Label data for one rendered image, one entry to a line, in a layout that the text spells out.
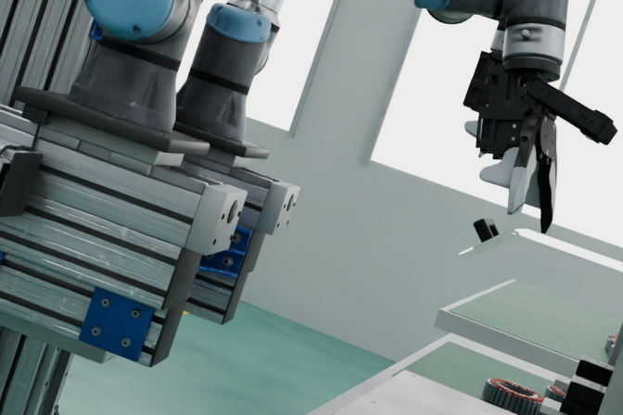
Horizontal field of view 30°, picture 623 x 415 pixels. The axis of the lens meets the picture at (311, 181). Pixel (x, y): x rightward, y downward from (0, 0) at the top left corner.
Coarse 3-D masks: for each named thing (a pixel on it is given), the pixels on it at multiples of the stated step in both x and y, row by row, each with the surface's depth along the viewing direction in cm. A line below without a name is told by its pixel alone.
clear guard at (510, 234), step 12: (492, 240) 159; (504, 240) 173; (540, 240) 158; (552, 240) 170; (468, 252) 160; (480, 252) 177; (576, 252) 156; (588, 252) 171; (600, 264) 155; (612, 264) 157
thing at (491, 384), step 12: (492, 384) 200; (504, 384) 205; (516, 384) 206; (492, 396) 199; (504, 396) 198; (516, 396) 197; (528, 396) 198; (540, 396) 202; (504, 408) 197; (516, 408) 197; (528, 408) 197
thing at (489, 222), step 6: (474, 222) 167; (480, 222) 166; (486, 222) 167; (492, 222) 174; (480, 228) 166; (486, 228) 166; (492, 228) 175; (480, 234) 166; (486, 234) 166; (492, 234) 167; (498, 234) 175; (480, 240) 167; (486, 240) 166
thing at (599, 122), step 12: (540, 84) 139; (540, 96) 139; (552, 96) 138; (564, 96) 138; (552, 108) 138; (564, 108) 137; (576, 108) 137; (588, 108) 136; (576, 120) 136; (588, 120) 136; (600, 120) 135; (612, 120) 137; (588, 132) 137; (600, 132) 135; (612, 132) 136
